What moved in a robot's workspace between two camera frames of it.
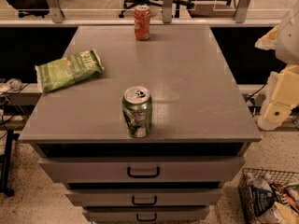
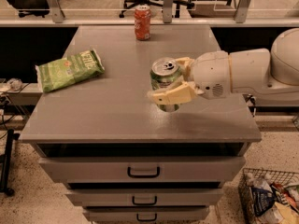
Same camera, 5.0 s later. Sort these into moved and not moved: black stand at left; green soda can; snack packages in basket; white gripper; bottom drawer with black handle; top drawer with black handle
Moved: white gripper; green soda can
Not moved: top drawer with black handle; snack packages in basket; bottom drawer with black handle; black stand at left
